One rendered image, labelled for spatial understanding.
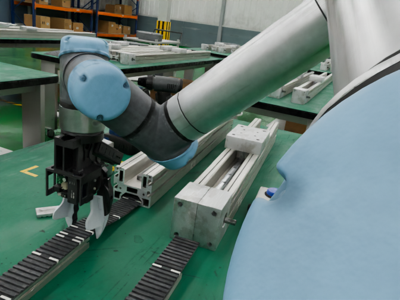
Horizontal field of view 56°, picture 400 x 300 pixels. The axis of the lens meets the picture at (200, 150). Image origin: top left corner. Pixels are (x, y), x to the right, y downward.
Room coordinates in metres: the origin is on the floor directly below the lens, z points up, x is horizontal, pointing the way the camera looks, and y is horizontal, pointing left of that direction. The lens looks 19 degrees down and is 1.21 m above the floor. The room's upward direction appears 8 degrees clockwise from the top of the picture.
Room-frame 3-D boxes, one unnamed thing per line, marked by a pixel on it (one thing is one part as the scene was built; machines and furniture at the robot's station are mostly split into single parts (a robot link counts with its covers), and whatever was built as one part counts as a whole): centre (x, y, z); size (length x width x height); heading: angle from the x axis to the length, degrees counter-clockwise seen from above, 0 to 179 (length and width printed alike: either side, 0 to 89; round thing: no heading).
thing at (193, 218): (0.70, -0.03, 0.83); 0.12 x 0.09 x 0.10; 74
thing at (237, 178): (1.13, -0.15, 0.82); 0.80 x 0.10 x 0.09; 164
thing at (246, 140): (1.13, -0.15, 0.87); 0.16 x 0.11 x 0.07; 164
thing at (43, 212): (0.71, 0.31, 0.78); 0.05 x 0.03 x 0.01; 120
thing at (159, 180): (1.19, 0.04, 0.82); 0.80 x 0.10 x 0.09; 164
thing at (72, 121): (0.61, 0.20, 1.03); 0.08 x 0.08 x 0.05
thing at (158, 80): (1.43, 0.20, 0.89); 0.20 x 0.08 x 0.22; 96
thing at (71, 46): (0.60, 0.20, 1.11); 0.09 x 0.08 x 0.11; 27
